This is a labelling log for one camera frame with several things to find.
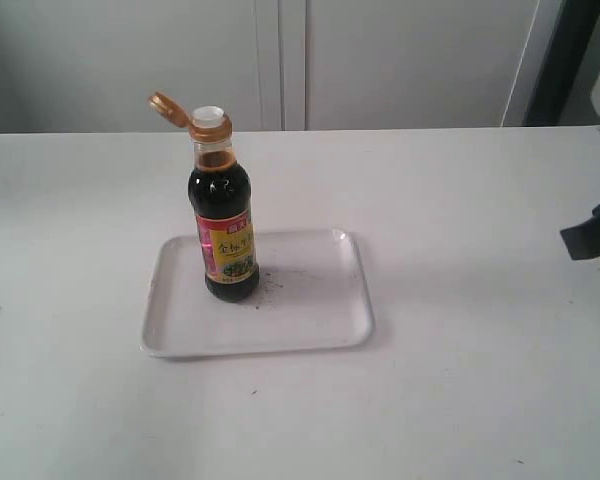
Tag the soy sauce bottle orange cap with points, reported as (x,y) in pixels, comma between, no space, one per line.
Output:
(219,191)

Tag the white plastic tray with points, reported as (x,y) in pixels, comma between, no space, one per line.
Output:
(312,295)

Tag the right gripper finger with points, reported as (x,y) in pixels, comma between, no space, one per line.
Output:
(582,241)

